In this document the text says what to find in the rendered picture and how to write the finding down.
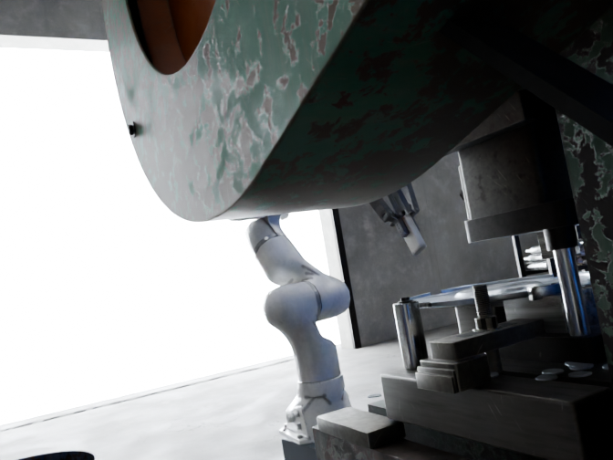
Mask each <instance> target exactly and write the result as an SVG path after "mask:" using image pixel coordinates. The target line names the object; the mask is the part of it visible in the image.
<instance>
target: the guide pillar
mask: <svg viewBox="0 0 613 460"><path fill-rule="evenodd" d="M553 252H554V257H555V261H556V270H557V274H558V279H559V284H560V288H561V293H562V298H563V302H564V307H565V312H566V320H567V325H568V329H569V334H570V336H574V337H578V336H586V335H589V334H591V331H590V327H589V323H588V318H587V310H586V305H585V300H584V296H583V291H582V287H581V282H580V277H579V274H578V269H577V261H576V256H575V251H574V247H570V248H565V249H558V250H553Z"/></svg>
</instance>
